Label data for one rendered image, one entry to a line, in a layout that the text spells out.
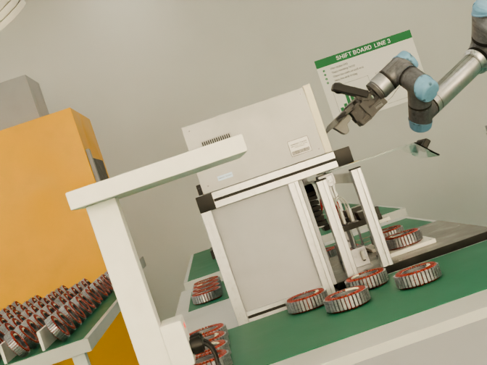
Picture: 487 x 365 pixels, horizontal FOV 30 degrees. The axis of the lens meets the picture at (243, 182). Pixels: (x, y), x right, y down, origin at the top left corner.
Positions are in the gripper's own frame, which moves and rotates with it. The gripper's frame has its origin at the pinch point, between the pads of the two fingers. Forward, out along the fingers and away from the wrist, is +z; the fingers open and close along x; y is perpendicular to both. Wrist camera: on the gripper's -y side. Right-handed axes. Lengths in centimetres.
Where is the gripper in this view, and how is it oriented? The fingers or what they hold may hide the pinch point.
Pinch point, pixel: (327, 128)
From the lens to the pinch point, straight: 291.2
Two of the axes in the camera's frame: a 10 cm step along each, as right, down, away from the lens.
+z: -7.2, 6.9, -0.3
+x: -0.4, 0.1, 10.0
